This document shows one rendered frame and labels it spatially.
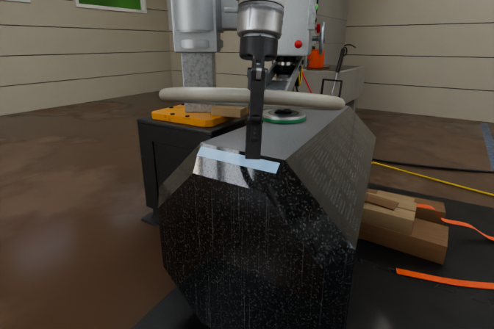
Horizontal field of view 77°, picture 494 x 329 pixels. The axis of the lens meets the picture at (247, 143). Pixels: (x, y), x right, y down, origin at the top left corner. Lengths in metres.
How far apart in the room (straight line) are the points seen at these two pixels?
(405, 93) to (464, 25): 1.31
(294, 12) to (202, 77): 0.82
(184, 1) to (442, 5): 4.89
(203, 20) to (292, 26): 0.68
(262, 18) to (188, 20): 1.34
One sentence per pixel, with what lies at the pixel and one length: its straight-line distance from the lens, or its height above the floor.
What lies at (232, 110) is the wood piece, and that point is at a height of 0.82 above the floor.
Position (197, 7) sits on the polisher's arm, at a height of 1.39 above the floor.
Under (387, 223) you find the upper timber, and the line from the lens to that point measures 2.11.
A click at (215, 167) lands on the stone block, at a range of 1.09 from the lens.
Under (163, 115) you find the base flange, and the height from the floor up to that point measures 0.77.
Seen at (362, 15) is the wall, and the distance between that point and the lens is 6.39.
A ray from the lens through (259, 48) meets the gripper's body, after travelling 0.61.
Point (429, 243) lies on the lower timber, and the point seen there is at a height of 0.13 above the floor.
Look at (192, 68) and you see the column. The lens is 2.00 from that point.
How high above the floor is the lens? 1.20
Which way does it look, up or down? 18 degrees down
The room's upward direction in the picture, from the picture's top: straight up
